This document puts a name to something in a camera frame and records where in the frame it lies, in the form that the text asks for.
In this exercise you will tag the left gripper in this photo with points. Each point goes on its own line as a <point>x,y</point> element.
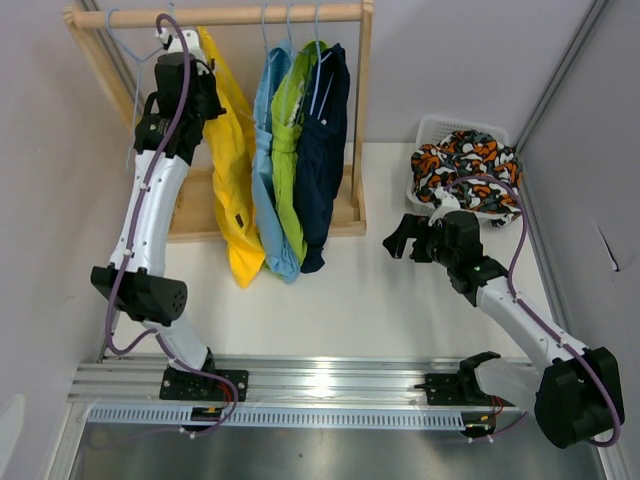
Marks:
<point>206,78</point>

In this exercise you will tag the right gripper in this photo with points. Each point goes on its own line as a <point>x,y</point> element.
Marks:
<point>411,227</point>

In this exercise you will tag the yellow shorts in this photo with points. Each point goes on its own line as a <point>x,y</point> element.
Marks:
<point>232,143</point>

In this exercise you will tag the blue hanger of yellow shorts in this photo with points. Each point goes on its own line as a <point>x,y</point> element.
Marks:
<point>134,64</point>

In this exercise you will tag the orange camouflage shorts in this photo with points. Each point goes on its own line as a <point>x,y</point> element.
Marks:
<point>483,174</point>

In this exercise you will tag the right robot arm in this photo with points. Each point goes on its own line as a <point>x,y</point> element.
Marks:
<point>573,391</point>

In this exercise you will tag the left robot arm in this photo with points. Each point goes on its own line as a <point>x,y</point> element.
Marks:
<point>134,280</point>

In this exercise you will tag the blue hanger of light-blue shorts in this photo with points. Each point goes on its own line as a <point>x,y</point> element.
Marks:
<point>264,87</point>

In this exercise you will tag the lime green shorts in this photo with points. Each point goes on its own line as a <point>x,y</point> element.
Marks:
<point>286,129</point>

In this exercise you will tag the navy blue shorts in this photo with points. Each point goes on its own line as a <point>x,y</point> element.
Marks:
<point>321,154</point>

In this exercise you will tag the light blue shorts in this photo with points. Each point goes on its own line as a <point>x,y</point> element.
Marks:
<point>279,257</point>

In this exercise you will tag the white plastic basket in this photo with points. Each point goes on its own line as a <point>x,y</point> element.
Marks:
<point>431,130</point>

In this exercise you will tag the wooden clothes rack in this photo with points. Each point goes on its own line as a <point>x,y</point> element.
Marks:
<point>193,220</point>

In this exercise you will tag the aluminium mounting rail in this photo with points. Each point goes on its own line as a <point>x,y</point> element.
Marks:
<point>294,382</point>

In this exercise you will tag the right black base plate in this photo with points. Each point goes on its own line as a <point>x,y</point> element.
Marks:
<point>460,388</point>

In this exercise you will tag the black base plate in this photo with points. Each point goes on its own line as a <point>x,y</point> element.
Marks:
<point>460,388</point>
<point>185,386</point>

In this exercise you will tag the white slotted cable duct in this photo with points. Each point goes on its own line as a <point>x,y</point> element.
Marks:
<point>436,420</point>

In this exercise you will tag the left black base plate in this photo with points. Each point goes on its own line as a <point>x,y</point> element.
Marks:
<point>185,386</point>

